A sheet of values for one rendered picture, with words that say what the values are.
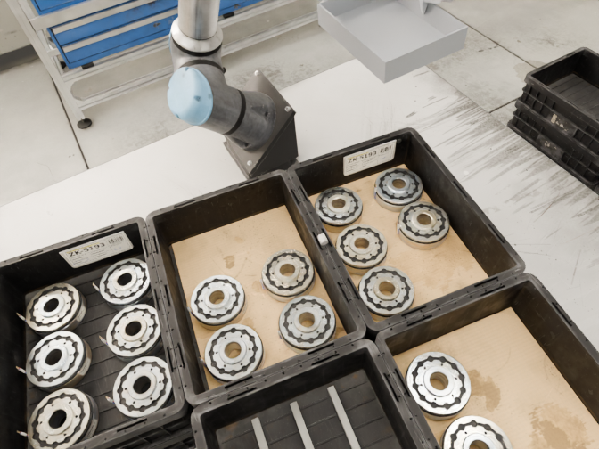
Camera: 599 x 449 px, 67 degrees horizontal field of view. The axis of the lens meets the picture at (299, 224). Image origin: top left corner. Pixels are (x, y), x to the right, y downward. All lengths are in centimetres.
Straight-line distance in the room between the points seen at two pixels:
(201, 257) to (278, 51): 219
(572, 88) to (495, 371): 137
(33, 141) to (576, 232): 258
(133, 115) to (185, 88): 172
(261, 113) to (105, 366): 66
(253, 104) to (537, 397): 84
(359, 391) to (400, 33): 76
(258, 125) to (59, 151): 177
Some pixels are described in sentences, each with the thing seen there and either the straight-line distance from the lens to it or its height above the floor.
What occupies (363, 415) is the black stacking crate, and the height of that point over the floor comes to 83.
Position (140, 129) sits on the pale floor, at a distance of 266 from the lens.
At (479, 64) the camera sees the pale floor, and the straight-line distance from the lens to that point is 293.
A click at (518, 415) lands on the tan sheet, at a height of 83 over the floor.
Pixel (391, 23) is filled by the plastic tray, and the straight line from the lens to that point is 114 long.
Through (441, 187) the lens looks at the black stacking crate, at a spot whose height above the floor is 89.
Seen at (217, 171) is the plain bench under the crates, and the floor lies 70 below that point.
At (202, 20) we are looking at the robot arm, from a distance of 107.
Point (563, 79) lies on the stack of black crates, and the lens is 206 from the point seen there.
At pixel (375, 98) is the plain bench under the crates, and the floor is 70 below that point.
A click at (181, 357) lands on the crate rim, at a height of 92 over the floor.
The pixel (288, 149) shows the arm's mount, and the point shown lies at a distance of 120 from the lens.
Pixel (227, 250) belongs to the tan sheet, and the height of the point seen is 83.
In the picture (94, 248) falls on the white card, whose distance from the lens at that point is 99.
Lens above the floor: 162
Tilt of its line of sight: 54 degrees down
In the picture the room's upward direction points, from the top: 7 degrees counter-clockwise
